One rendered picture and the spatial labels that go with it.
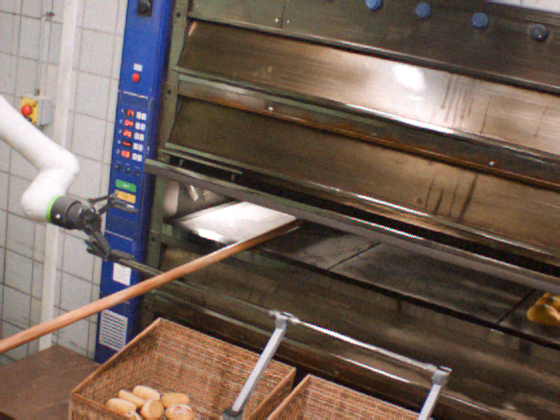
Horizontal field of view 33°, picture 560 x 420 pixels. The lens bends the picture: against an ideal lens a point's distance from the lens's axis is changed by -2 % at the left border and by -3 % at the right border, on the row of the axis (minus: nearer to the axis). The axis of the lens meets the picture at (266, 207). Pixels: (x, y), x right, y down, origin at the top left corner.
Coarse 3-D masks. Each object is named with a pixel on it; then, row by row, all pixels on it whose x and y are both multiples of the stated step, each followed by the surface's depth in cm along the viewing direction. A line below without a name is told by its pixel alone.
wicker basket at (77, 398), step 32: (160, 320) 337; (128, 352) 326; (160, 352) 337; (192, 352) 331; (96, 384) 313; (128, 384) 330; (160, 384) 336; (192, 384) 331; (224, 384) 325; (288, 384) 312; (96, 416) 299; (128, 416) 292; (160, 416) 324; (256, 416) 298
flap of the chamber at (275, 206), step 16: (160, 176) 313; (176, 176) 310; (224, 192) 301; (240, 192) 299; (272, 192) 312; (272, 208) 293; (288, 208) 291; (336, 224) 283; (384, 224) 295; (384, 240) 276; (400, 240) 274; (432, 256) 269; (448, 256) 267; (496, 256) 279; (480, 272) 263; (496, 272) 260; (512, 272) 258; (544, 272) 269; (544, 288) 254
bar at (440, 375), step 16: (96, 256) 304; (144, 272) 294; (160, 272) 291; (192, 288) 286; (208, 288) 284; (240, 304) 278; (256, 304) 276; (272, 320) 273; (288, 320) 270; (272, 336) 271; (320, 336) 266; (336, 336) 263; (272, 352) 269; (368, 352) 259; (384, 352) 257; (256, 368) 266; (416, 368) 252; (432, 368) 250; (448, 368) 251; (256, 384) 266; (240, 400) 262; (432, 400) 247; (224, 416) 259; (240, 416) 260
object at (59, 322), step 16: (288, 224) 342; (256, 240) 323; (208, 256) 300; (224, 256) 306; (176, 272) 284; (192, 272) 292; (128, 288) 266; (144, 288) 271; (96, 304) 253; (112, 304) 259; (64, 320) 242; (16, 336) 228; (32, 336) 232; (0, 352) 223
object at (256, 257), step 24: (192, 240) 330; (216, 240) 325; (264, 264) 316; (288, 264) 312; (312, 264) 314; (336, 288) 304; (360, 288) 300; (384, 288) 302; (408, 312) 293; (432, 312) 288; (456, 312) 289; (480, 336) 282; (504, 336) 278; (528, 336) 278; (552, 360) 271
